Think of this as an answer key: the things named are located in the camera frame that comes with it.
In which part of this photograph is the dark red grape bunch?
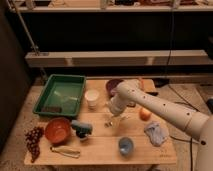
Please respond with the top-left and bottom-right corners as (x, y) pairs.
(25, 127), (44, 163)

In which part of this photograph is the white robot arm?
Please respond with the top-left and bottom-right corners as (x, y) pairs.
(109, 80), (213, 171)

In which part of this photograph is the white paper cup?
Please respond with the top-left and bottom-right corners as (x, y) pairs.
(84, 89), (99, 108)

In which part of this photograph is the blue plastic cup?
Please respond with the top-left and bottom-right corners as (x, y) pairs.
(118, 137), (134, 156)

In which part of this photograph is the purple bowl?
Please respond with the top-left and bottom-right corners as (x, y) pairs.
(105, 79), (123, 97)

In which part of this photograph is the silver fork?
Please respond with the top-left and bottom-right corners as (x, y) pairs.
(104, 116), (128, 127)

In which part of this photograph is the green plastic tray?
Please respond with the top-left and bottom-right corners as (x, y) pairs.
(33, 74), (86, 119)

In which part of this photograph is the orange fruit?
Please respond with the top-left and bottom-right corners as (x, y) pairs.
(139, 108), (151, 121)

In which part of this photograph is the teal dish brush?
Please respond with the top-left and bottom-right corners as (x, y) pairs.
(71, 120), (93, 139)

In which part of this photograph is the dark sponge in tray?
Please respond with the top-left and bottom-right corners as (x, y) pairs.
(41, 107), (62, 113)

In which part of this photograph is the orange bowl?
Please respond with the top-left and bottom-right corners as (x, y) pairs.
(44, 117), (71, 144)

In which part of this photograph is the light blue cloth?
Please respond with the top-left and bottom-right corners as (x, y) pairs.
(144, 121), (168, 147)

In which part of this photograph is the wooden shelf beam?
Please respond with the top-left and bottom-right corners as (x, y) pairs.
(25, 50), (213, 68)

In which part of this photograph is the metal stand pole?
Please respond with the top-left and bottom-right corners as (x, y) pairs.
(9, 0), (50, 57)

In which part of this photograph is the black floor cable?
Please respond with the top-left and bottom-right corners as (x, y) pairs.
(166, 83), (213, 171)

